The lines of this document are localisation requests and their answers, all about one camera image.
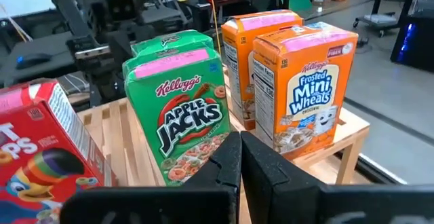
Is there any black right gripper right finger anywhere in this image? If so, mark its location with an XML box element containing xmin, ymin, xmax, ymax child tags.
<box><xmin>239</xmin><ymin>131</ymin><xmax>434</xmax><ymax>224</ymax></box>

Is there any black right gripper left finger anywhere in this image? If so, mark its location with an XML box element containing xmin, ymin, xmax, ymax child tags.
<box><xmin>60</xmin><ymin>131</ymin><xmax>242</xmax><ymax>224</ymax></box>

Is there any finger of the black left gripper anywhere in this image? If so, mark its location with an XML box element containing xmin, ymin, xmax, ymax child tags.
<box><xmin>90</xmin><ymin>66</ymin><xmax>113</xmax><ymax>105</ymax></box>
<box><xmin>111</xmin><ymin>64</ymin><xmax>132</xmax><ymax>100</ymax></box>

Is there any green Apple Jacks cereal box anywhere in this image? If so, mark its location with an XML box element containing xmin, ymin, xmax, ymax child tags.
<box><xmin>130</xmin><ymin>29</ymin><xmax>215</xmax><ymax>58</ymax></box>
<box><xmin>122</xmin><ymin>47</ymin><xmax>231</xmax><ymax>187</ymax></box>

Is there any red Froot Loops cereal box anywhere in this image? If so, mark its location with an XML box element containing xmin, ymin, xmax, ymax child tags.
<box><xmin>0</xmin><ymin>78</ymin><xmax>118</xmax><ymax>224</ymax></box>

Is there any orange Mini Wheats cereal box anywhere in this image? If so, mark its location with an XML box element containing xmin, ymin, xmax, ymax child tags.
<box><xmin>252</xmin><ymin>22</ymin><xmax>359</xmax><ymax>160</ymax></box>
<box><xmin>220</xmin><ymin>9</ymin><xmax>304</xmax><ymax>130</ymax></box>

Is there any wooden slatted shelf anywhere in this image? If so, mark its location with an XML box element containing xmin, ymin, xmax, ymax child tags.
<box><xmin>77</xmin><ymin>71</ymin><xmax>371</xmax><ymax>224</ymax></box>

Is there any grey desk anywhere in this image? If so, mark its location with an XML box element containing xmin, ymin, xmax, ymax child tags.
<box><xmin>0</xmin><ymin>30</ymin><xmax>82</xmax><ymax>88</ymax></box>

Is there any black computer mouse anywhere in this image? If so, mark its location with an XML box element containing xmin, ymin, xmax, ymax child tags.
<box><xmin>15</xmin><ymin>53</ymin><xmax>52</xmax><ymax>71</ymax></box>

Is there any wheeled cart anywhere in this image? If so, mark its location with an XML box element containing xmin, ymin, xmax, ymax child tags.
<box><xmin>352</xmin><ymin>12</ymin><xmax>398</xmax><ymax>39</ymax></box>

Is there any black computer tower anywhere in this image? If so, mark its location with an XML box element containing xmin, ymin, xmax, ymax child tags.
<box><xmin>389</xmin><ymin>0</ymin><xmax>434</xmax><ymax>73</ymax></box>

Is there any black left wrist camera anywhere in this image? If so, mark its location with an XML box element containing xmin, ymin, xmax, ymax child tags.
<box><xmin>100</xmin><ymin>0</ymin><xmax>137</xmax><ymax>23</ymax></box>

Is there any black aluminium table frame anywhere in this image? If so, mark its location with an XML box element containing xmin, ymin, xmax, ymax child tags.
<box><xmin>334</xmin><ymin>151</ymin><xmax>406</xmax><ymax>186</ymax></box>

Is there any yellow cable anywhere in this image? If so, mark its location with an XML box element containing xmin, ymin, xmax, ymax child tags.
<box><xmin>209</xmin><ymin>0</ymin><xmax>222</xmax><ymax>56</ymax></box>

